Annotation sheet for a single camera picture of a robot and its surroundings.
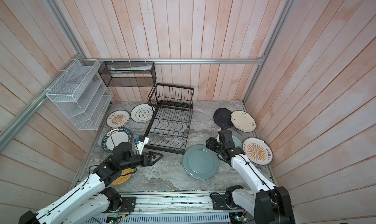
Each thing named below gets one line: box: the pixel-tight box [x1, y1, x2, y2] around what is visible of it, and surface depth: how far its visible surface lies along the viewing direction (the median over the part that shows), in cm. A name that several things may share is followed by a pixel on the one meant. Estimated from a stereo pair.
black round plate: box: [213, 107, 234, 130], surface depth 111 cm
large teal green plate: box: [182, 144, 220, 180], surface depth 89 cm
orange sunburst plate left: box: [105, 109, 131, 129], surface depth 110 cm
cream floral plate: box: [230, 110, 257, 133], surface depth 109 cm
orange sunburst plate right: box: [242, 136, 274, 166], surface depth 95 cm
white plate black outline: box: [130, 103, 156, 123], surface depth 116 cm
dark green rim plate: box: [101, 127, 135, 154], surface depth 100 cm
